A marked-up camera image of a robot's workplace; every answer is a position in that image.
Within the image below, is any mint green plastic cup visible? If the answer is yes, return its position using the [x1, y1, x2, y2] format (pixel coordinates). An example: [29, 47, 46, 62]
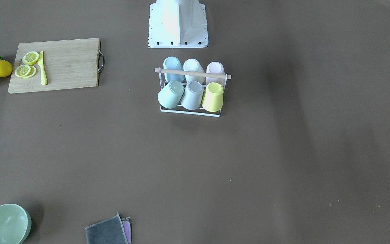
[157, 81, 184, 109]

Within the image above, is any pink plastic cup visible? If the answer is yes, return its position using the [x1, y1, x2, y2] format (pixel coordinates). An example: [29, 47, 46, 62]
[205, 61, 226, 87]

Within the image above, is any grey plastic cup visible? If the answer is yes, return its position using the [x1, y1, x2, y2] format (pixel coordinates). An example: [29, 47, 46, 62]
[180, 81, 204, 110]

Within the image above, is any yellow plastic cup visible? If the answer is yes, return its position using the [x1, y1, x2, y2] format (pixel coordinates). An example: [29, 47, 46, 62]
[201, 82, 224, 112]

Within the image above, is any cream white plastic cup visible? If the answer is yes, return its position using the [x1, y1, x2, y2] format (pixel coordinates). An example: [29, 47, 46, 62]
[183, 58, 205, 84]

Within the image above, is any light blue plastic cup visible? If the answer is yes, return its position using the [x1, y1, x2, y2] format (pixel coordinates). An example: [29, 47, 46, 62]
[163, 57, 185, 82]

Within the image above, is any purple folded cloth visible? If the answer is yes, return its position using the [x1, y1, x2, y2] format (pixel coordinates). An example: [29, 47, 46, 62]
[121, 216, 132, 244]

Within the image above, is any bamboo cutting board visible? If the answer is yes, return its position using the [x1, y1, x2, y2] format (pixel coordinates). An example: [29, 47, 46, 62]
[8, 38, 104, 94]

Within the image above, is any grey folded cloth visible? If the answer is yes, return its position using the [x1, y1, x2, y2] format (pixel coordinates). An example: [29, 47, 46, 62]
[85, 214, 125, 244]

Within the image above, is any yellow plastic knife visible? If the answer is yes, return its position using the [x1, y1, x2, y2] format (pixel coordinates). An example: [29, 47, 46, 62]
[37, 51, 48, 85]

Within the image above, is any lemon slice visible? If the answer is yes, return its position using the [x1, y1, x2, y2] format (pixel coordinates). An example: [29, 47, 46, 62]
[22, 51, 39, 65]
[14, 64, 37, 78]

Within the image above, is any green ceramic bowl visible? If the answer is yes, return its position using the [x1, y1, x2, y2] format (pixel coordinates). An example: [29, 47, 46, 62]
[0, 204, 31, 244]

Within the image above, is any white wire cup rack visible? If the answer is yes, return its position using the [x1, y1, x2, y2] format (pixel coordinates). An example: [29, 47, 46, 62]
[155, 67, 232, 117]

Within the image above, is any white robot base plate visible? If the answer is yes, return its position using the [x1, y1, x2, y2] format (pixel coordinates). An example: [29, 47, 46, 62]
[148, 0, 209, 48]

